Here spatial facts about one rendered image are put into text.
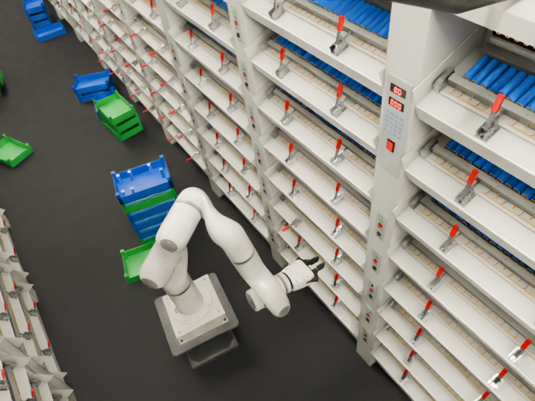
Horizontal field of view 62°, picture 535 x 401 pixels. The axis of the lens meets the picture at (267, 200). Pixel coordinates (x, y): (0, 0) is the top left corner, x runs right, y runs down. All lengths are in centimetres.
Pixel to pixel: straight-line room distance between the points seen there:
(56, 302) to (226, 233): 165
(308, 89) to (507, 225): 68
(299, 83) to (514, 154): 71
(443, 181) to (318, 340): 138
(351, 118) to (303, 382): 137
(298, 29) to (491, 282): 82
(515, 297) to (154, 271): 117
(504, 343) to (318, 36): 95
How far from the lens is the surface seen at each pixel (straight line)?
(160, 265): 168
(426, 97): 104
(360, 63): 114
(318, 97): 136
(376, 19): 120
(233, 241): 138
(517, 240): 107
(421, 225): 128
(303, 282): 170
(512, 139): 97
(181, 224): 139
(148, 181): 259
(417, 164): 116
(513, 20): 83
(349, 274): 186
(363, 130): 125
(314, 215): 179
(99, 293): 275
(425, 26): 94
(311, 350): 230
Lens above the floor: 213
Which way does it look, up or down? 48 degrees down
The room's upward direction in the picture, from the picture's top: 9 degrees counter-clockwise
